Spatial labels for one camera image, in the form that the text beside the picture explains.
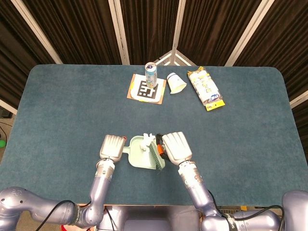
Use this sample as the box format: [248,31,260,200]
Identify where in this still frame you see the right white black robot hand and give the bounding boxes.
[155,131,193,166]

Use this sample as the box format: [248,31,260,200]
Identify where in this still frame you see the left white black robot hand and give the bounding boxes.
[99,134,128,161]

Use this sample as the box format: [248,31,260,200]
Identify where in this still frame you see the mint green hand broom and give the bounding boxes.
[149,141,167,172]

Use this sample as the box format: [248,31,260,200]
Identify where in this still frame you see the mint green plastic dustpan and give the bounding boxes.
[121,135,157,170]

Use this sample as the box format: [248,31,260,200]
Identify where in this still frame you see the white paper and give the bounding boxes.
[139,132,156,152]

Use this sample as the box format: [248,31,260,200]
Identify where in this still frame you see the blue felt table mat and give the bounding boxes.
[0,64,308,206]

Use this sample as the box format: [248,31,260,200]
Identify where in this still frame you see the cardboard board with black marker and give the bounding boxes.
[127,74,167,105]

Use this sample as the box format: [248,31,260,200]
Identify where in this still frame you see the white paper cup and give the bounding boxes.
[166,72,188,95]

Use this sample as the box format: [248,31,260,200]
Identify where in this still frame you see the clear package with yellow header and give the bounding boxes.
[187,66,226,112]

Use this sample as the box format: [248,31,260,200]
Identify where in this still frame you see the tall light blue drink can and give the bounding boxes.
[144,62,158,89]

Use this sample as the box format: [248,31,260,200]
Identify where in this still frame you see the purple robot torso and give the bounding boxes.
[97,205,205,231]

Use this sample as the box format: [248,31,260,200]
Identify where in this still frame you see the white partition base foot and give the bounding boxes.
[154,49,198,67]

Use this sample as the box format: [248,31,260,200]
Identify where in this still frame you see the dark brown curtain panel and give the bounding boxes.
[23,0,122,65]
[0,0,57,102]
[120,0,180,65]
[178,0,262,67]
[234,0,308,102]

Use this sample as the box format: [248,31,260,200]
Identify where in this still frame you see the black torso cable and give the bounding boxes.
[103,205,116,231]

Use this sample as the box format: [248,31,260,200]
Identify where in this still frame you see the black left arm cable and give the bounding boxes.
[38,199,93,231]

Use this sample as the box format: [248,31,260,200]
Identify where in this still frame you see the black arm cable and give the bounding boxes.
[38,199,93,231]
[206,190,284,231]

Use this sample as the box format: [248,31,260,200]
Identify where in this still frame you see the white partition frame post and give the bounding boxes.
[172,0,187,65]
[11,0,63,64]
[225,0,275,67]
[290,90,308,108]
[108,0,130,65]
[0,98,17,116]

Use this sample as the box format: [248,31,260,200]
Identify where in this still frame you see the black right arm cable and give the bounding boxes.
[206,190,284,231]

